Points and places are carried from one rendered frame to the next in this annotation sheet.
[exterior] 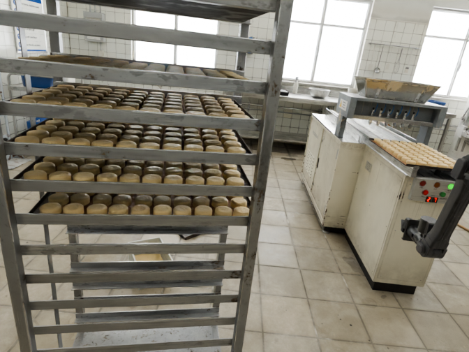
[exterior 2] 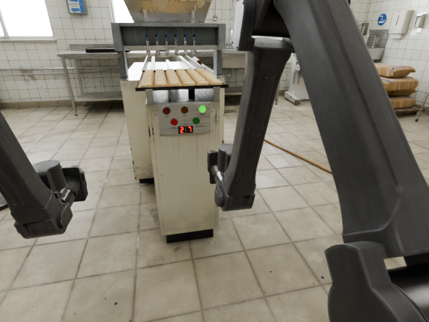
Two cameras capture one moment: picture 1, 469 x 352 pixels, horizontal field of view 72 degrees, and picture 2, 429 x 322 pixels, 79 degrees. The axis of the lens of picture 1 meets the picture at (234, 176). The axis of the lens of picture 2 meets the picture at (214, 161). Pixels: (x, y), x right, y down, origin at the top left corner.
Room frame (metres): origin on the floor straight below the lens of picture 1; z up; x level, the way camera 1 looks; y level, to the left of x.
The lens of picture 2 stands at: (0.60, -1.04, 1.11)
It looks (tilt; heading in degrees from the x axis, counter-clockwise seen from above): 26 degrees down; 348
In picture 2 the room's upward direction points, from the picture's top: straight up
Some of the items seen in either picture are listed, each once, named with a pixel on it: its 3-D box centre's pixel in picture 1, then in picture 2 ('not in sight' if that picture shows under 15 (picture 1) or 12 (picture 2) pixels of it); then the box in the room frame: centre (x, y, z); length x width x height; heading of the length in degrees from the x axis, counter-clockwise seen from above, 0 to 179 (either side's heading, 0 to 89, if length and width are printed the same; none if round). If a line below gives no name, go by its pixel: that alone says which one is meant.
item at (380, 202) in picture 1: (391, 211); (181, 151); (2.11, -1.15, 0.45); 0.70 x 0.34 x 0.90; 0
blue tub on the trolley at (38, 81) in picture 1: (42, 79); not in sight; (3.82, 2.35, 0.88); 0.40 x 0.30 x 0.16; 94
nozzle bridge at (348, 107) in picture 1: (384, 120); (171, 50); (2.62, -1.16, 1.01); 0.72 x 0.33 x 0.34; 90
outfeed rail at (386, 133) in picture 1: (392, 135); (190, 68); (2.73, -1.30, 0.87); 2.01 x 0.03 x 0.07; 0
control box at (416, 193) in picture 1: (433, 190); (184, 117); (1.75, -1.15, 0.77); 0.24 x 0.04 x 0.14; 90
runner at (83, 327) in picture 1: (140, 321); not in sight; (0.75, 0.24, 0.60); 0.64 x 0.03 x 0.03; 101
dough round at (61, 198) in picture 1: (58, 199); not in sight; (0.80, 0.48, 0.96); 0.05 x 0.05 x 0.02
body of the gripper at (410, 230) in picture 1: (414, 232); (66, 189); (1.22, -0.79, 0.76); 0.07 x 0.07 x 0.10; 0
